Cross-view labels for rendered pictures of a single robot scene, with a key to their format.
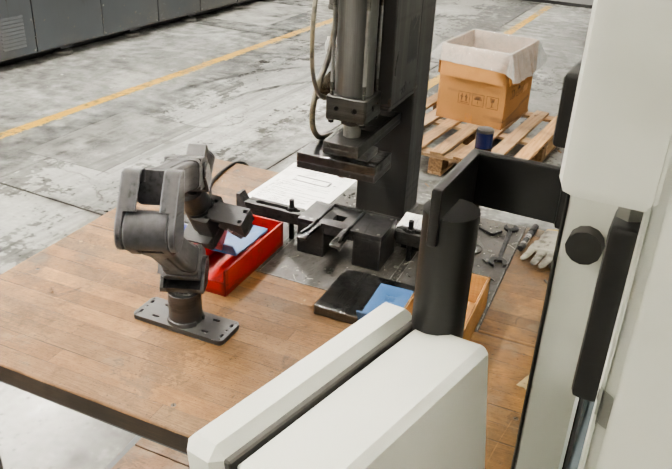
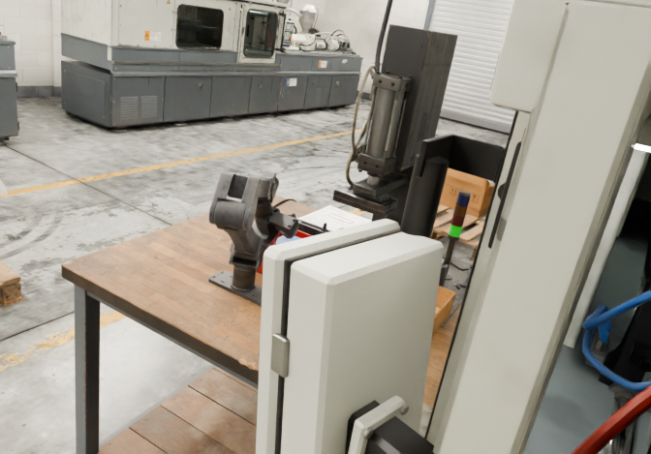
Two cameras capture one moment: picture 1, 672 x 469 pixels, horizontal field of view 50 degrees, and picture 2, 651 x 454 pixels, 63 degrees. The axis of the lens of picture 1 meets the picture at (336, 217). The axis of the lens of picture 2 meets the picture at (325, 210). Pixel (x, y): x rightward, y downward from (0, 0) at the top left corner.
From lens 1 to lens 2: 0.15 m
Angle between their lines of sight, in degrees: 7
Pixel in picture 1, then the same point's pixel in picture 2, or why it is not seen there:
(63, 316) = (161, 272)
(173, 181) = (253, 183)
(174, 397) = (228, 332)
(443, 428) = (411, 280)
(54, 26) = (176, 105)
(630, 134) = (525, 68)
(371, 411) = (370, 255)
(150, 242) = (232, 220)
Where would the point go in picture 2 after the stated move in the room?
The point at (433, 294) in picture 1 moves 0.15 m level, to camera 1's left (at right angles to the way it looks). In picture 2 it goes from (415, 208) to (265, 180)
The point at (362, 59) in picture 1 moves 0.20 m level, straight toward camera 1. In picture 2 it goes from (387, 132) to (384, 146)
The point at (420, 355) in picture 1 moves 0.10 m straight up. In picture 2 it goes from (403, 240) to (425, 138)
